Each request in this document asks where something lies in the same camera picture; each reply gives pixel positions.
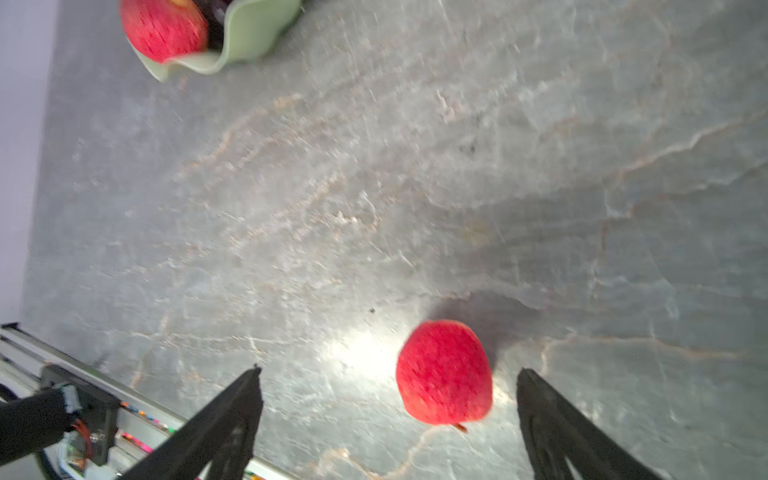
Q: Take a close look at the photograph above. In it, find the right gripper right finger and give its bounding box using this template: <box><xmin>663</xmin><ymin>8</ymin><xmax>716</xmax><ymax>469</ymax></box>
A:
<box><xmin>516</xmin><ymin>368</ymin><xmax>659</xmax><ymax>480</ymax></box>

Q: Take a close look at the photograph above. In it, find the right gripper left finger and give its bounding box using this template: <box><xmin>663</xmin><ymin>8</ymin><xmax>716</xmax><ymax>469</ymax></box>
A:
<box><xmin>122</xmin><ymin>366</ymin><xmax>264</xmax><ymax>479</ymax></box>

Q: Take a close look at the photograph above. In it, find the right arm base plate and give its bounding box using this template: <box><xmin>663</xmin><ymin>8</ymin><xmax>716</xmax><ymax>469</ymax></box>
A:
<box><xmin>40</xmin><ymin>364</ymin><xmax>120</xmax><ymax>466</ymax></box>

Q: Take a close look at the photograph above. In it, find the red apple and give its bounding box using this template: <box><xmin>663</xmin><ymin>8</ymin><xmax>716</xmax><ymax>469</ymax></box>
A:
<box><xmin>119</xmin><ymin>0</ymin><xmax>208</xmax><ymax>63</ymax></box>
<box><xmin>395</xmin><ymin>320</ymin><xmax>493</xmax><ymax>428</ymax></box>

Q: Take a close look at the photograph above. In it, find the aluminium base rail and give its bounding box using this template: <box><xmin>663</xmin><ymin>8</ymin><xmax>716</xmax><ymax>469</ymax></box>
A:
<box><xmin>1</xmin><ymin>323</ymin><xmax>291</xmax><ymax>479</ymax></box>

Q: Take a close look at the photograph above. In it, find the green wavy fruit bowl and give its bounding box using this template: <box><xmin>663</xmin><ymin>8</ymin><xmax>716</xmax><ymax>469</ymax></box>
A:
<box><xmin>128</xmin><ymin>1</ymin><xmax>302</xmax><ymax>82</ymax></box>

